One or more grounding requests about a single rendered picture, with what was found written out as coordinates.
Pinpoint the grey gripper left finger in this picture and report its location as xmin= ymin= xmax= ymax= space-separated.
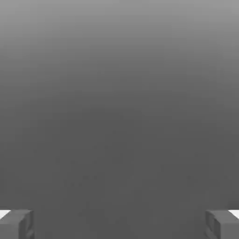
xmin=0 ymin=209 xmax=35 ymax=239

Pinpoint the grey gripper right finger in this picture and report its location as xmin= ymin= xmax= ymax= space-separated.
xmin=204 ymin=209 xmax=239 ymax=239

